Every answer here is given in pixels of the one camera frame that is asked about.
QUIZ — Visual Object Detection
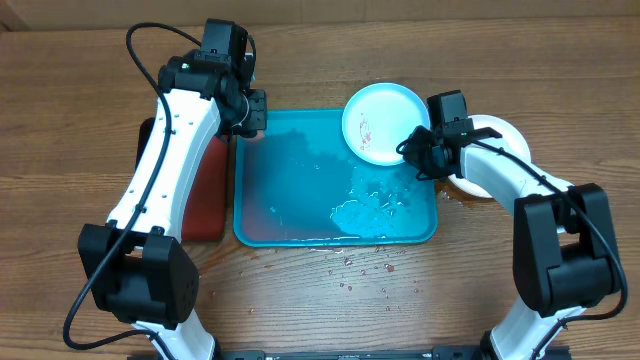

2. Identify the light blue plate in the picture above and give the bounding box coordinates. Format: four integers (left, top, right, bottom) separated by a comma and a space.
342, 83, 431, 166

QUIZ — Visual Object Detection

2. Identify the white plate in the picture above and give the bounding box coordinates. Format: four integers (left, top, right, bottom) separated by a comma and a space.
449, 114, 532, 199

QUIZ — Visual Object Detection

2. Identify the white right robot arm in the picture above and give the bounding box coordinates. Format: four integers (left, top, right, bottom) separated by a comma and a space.
396, 126, 629, 359

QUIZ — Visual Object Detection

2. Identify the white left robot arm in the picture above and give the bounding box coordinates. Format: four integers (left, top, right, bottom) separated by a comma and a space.
63, 54, 266, 359

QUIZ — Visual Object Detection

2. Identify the teal plastic tray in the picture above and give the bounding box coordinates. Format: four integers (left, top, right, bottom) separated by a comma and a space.
233, 109, 438, 248

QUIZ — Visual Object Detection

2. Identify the black tray with red liquid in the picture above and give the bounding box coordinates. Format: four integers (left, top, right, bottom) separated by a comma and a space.
135, 117, 232, 243

